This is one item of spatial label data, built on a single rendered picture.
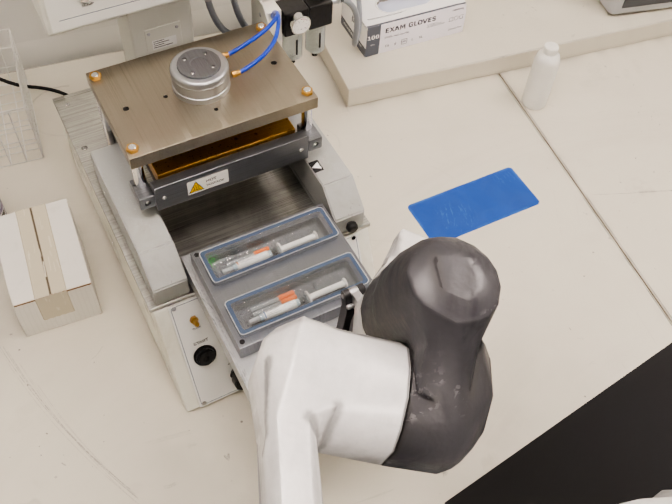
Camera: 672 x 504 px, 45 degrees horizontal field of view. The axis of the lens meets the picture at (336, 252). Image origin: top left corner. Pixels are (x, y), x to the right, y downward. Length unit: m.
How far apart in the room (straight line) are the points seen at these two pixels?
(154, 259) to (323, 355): 0.54
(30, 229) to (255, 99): 0.46
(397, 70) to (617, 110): 0.46
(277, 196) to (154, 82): 0.25
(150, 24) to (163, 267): 0.37
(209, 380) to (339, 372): 0.64
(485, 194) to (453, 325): 0.94
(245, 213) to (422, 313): 0.66
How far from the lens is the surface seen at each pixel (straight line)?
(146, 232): 1.12
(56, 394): 1.31
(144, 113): 1.12
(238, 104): 1.12
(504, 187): 1.54
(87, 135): 1.36
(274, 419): 0.58
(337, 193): 1.17
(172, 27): 1.28
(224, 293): 1.06
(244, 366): 1.03
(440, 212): 1.47
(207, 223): 1.21
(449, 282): 0.60
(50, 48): 1.79
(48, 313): 1.33
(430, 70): 1.67
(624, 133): 1.72
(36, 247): 1.35
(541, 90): 1.66
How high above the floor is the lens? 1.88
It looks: 54 degrees down
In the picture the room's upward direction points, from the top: 4 degrees clockwise
